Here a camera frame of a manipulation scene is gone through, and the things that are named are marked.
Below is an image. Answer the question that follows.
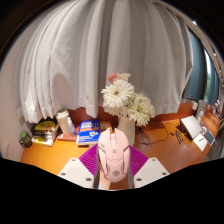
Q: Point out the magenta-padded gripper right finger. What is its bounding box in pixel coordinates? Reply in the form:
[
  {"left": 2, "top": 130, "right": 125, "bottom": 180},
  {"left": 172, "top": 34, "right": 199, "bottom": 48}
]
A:
[{"left": 127, "top": 144, "right": 171, "bottom": 190}]

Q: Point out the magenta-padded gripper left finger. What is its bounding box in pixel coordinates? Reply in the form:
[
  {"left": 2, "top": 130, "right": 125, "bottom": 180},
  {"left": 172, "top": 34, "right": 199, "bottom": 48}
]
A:
[{"left": 56, "top": 143, "right": 101, "bottom": 190}]

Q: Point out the pink computer mouse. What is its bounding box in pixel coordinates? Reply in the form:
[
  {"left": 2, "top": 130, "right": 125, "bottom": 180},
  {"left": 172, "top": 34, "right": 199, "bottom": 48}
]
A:
[{"left": 96, "top": 128, "right": 132, "bottom": 184}]

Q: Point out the dark red book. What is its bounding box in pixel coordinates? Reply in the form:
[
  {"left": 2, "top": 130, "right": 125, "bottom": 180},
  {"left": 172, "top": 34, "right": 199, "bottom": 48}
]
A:
[{"left": 56, "top": 132, "right": 78, "bottom": 142}]

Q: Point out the blue cover book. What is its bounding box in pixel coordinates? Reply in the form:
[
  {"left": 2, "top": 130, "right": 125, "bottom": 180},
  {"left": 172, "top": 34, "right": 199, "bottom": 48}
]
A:
[{"left": 76, "top": 119, "right": 102, "bottom": 147}]

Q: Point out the white ceramic jug vase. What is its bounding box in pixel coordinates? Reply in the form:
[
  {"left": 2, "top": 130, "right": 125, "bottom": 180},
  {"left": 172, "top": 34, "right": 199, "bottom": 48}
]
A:
[{"left": 117, "top": 115, "right": 137, "bottom": 147}]

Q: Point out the black pen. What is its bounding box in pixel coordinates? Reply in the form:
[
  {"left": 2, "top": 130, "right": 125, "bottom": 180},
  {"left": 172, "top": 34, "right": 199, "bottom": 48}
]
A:
[{"left": 173, "top": 129, "right": 184, "bottom": 145}]

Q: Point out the white and yellow book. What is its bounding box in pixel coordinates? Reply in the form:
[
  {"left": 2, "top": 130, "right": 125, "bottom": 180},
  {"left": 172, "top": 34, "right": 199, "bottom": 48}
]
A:
[{"left": 31, "top": 134, "right": 58, "bottom": 147}]

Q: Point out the cream lidded tumbler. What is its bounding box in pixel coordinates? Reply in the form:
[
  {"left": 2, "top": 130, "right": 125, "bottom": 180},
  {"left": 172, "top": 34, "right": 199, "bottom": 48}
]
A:
[{"left": 54, "top": 108, "right": 71, "bottom": 136}]

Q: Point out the white notepad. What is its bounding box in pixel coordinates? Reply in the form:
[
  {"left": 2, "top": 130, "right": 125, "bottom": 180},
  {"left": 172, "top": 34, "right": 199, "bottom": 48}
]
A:
[{"left": 193, "top": 132, "right": 209, "bottom": 153}]

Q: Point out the dark green mug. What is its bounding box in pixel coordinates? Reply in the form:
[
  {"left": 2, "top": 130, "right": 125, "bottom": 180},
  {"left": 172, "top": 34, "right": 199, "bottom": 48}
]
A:
[{"left": 18, "top": 130, "right": 33, "bottom": 149}]

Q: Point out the white open laptop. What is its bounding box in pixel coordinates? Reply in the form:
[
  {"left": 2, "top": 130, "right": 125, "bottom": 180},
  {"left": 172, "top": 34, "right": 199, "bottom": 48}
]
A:
[{"left": 179, "top": 115, "right": 204, "bottom": 141}]

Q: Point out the dark teal curtain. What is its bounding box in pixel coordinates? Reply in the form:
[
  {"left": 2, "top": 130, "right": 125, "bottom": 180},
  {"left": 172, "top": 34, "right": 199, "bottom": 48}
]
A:
[{"left": 181, "top": 28, "right": 221, "bottom": 107}]

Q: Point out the white pleated curtain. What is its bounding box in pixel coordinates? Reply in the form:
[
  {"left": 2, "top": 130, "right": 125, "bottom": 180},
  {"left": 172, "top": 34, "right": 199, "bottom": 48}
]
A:
[{"left": 13, "top": 0, "right": 195, "bottom": 124}]

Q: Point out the black cable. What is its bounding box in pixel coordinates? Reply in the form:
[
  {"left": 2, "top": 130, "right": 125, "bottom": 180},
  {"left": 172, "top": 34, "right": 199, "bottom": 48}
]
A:
[{"left": 136, "top": 121, "right": 179, "bottom": 146}]

